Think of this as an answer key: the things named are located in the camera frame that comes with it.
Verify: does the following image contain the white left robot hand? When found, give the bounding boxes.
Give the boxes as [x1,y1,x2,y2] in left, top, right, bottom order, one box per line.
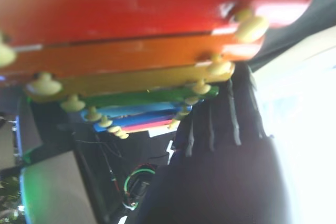
[20,63,291,224]

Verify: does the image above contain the rainbow wooden toy xylophone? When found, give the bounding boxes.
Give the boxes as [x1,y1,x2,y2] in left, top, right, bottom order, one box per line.
[0,0,319,141]

